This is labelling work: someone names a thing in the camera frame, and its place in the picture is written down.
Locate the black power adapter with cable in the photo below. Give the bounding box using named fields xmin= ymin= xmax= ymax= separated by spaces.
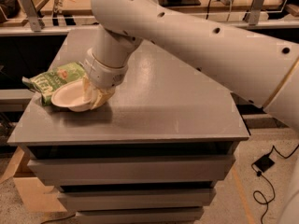
xmin=250 ymin=145 xmax=299 ymax=224

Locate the left metal rail bracket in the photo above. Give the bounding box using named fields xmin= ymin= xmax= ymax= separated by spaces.
xmin=20 ymin=0 xmax=44 ymax=32

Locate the cardboard piece on floor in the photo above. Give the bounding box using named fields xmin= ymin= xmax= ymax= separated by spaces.
xmin=0 ymin=147 xmax=66 ymax=213

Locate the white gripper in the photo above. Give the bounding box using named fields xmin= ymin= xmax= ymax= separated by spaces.
xmin=82 ymin=49 xmax=128 ymax=110

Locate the white paper bowl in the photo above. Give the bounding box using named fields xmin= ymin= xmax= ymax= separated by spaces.
xmin=51 ymin=79 xmax=90 ymax=112

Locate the metal rail bracket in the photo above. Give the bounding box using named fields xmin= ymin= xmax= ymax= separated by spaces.
xmin=20 ymin=0 xmax=44 ymax=32
xmin=244 ymin=0 xmax=264 ymax=26

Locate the green jalapeno chip bag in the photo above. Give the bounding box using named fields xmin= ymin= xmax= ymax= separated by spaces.
xmin=21 ymin=63 xmax=85 ymax=106

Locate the grey drawer cabinet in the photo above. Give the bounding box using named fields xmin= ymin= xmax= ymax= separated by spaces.
xmin=7 ymin=26 xmax=250 ymax=224

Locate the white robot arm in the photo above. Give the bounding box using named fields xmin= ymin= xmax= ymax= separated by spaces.
xmin=83 ymin=0 xmax=299 ymax=132

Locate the right metal rail bracket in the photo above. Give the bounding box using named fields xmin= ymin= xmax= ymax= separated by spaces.
xmin=244 ymin=0 xmax=264 ymax=26

